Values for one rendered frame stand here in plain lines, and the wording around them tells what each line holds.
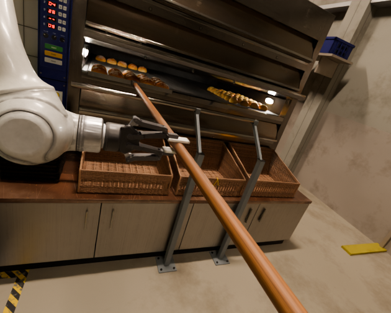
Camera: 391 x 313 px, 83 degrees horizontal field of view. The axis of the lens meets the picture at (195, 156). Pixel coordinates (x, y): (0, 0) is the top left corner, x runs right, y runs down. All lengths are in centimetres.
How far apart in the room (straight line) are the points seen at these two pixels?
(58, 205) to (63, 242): 28
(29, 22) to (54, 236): 122
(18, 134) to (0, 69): 12
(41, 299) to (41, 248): 27
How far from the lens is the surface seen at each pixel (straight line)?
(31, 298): 175
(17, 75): 46
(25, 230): 158
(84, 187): 145
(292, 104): 241
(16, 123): 39
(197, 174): 51
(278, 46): 210
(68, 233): 159
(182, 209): 152
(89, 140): 58
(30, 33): 173
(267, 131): 234
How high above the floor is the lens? 143
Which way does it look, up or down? 22 degrees down
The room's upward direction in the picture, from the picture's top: 17 degrees clockwise
